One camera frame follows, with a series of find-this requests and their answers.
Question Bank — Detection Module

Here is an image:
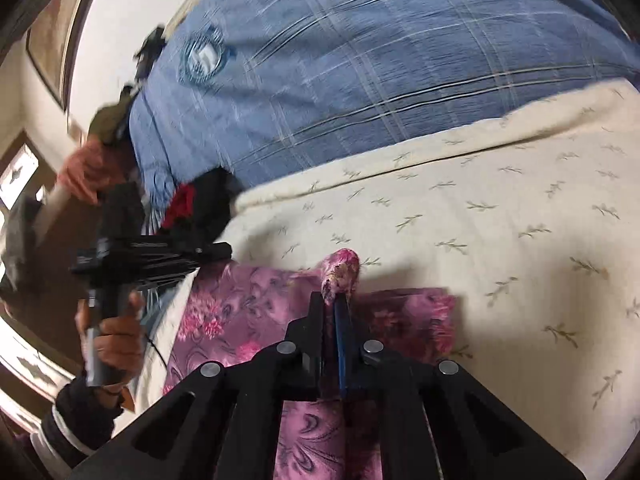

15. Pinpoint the pink cloth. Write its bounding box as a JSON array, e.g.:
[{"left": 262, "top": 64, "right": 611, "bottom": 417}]
[{"left": 56, "top": 139, "right": 110, "bottom": 206}]

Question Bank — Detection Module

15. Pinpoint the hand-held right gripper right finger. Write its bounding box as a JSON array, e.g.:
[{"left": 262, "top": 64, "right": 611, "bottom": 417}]
[{"left": 334, "top": 294, "right": 587, "bottom": 480}]

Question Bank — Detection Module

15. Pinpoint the black and red garment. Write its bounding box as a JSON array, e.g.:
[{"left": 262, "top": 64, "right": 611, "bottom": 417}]
[{"left": 159, "top": 167, "right": 242, "bottom": 257}]

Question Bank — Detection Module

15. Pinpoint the blue plaid blanket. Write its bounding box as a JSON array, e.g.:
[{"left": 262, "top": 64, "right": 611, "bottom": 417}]
[{"left": 127, "top": 0, "right": 640, "bottom": 202}]

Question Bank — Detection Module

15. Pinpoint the olive green cloth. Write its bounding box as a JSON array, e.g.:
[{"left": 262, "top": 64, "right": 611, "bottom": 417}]
[{"left": 86, "top": 87, "right": 139, "bottom": 147}]

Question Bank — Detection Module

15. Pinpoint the black object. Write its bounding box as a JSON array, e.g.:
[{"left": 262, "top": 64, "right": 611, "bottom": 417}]
[{"left": 134, "top": 25, "right": 169, "bottom": 82}]

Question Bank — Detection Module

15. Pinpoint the grey cloth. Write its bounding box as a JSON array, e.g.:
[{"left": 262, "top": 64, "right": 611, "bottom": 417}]
[{"left": 0, "top": 195, "right": 45, "bottom": 292}]

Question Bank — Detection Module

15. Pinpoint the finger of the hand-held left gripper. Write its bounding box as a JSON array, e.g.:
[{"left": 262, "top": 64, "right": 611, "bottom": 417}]
[{"left": 192, "top": 241, "right": 234, "bottom": 267}]

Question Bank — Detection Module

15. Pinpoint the pink floral garment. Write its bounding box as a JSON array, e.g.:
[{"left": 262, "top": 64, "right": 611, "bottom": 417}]
[{"left": 162, "top": 247, "right": 458, "bottom": 480}]

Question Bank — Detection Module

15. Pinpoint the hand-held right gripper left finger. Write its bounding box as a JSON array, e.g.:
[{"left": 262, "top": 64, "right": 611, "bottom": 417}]
[{"left": 70, "top": 291, "right": 327, "bottom": 480}]

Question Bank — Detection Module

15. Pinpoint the wooden picture frame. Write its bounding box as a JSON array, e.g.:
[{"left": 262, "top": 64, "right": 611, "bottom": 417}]
[{"left": 25, "top": 0, "right": 103, "bottom": 111}]

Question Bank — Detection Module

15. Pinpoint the person's left hand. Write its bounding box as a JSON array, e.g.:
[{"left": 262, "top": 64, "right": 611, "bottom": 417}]
[{"left": 75, "top": 290, "right": 147, "bottom": 387}]

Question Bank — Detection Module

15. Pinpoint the person's left forearm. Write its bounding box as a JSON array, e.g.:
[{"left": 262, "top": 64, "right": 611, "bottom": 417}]
[{"left": 29, "top": 374, "right": 126, "bottom": 472}]

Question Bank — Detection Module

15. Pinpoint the black cable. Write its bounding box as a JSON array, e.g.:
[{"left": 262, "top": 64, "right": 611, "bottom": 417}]
[{"left": 140, "top": 330, "right": 170, "bottom": 367}]

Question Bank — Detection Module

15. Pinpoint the cream leaf print sheet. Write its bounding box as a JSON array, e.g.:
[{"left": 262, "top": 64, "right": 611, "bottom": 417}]
[{"left": 110, "top": 82, "right": 640, "bottom": 476}]

